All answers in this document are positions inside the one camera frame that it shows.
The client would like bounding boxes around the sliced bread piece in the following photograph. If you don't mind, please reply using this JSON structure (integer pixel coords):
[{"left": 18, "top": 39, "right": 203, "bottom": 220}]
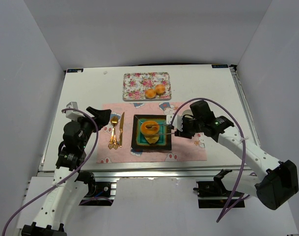
[{"left": 144, "top": 135, "right": 160, "bottom": 144}]

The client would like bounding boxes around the ring-shaped donut bread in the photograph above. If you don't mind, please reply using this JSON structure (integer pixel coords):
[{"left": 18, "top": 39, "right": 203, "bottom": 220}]
[{"left": 140, "top": 120, "right": 160, "bottom": 136}]

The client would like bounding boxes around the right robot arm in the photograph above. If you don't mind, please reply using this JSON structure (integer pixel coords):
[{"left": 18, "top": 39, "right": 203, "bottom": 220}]
[{"left": 166, "top": 98, "right": 299, "bottom": 210}]

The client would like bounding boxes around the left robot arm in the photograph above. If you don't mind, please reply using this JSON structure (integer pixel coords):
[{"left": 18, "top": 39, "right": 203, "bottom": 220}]
[{"left": 21, "top": 102, "right": 111, "bottom": 236}]

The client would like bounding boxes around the gold knife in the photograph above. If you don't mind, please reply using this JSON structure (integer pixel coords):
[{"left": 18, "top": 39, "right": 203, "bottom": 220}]
[{"left": 119, "top": 112, "right": 125, "bottom": 147}]

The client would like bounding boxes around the pink cartoon placemat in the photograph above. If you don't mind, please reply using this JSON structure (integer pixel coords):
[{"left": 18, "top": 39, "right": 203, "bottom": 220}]
[{"left": 96, "top": 102, "right": 207, "bottom": 164}]

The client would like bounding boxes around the gold fork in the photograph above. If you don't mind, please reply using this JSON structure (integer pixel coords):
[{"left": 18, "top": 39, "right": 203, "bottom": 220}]
[{"left": 108, "top": 116, "right": 118, "bottom": 149}]

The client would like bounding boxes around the black and teal square plate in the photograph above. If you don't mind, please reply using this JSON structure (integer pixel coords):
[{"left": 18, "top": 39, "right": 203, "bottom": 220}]
[{"left": 131, "top": 115, "right": 172, "bottom": 151}]

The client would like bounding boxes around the floral rectangular tray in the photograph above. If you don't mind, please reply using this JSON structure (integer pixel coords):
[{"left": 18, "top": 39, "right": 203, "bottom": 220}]
[{"left": 122, "top": 72, "right": 172, "bottom": 101}]

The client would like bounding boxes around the small round bun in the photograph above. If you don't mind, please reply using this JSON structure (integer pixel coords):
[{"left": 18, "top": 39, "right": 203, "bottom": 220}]
[{"left": 145, "top": 89, "right": 157, "bottom": 99}]

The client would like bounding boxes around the left blue table label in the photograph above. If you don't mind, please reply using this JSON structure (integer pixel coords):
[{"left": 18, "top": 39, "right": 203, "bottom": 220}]
[{"left": 66, "top": 68, "right": 83, "bottom": 73}]

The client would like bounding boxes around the blue table label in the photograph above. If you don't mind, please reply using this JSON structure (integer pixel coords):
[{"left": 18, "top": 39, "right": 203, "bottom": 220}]
[
  {"left": 66, "top": 68, "right": 83, "bottom": 73},
  {"left": 211, "top": 64, "right": 229, "bottom": 68}
]

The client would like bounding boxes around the right blue table label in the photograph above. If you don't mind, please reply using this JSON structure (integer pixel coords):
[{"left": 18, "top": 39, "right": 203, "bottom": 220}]
[{"left": 211, "top": 64, "right": 229, "bottom": 68}]

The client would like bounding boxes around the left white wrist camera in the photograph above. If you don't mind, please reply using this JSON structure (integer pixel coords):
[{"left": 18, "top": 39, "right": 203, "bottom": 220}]
[{"left": 65, "top": 102, "right": 84, "bottom": 121}]

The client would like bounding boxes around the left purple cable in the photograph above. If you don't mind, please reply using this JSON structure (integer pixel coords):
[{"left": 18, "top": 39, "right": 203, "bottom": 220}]
[{"left": 1, "top": 108, "right": 100, "bottom": 236}]

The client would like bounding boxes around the purple cable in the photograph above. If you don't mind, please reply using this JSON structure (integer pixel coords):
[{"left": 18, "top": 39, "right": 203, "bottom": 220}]
[
  {"left": 170, "top": 97, "right": 249, "bottom": 223},
  {"left": 1, "top": 108, "right": 100, "bottom": 236}
]

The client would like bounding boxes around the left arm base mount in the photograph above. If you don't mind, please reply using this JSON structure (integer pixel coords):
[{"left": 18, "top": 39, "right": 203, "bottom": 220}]
[{"left": 76, "top": 172, "right": 114, "bottom": 206}]

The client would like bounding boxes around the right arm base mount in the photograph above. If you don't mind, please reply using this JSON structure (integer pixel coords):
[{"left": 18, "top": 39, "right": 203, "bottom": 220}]
[{"left": 193, "top": 171, "right": 231, "bottom": 209}]

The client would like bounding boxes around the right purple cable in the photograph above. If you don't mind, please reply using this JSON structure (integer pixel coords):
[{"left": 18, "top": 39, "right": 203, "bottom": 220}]
[{"left": 170, "top": 97, "right": 249, "bottom": 223}]

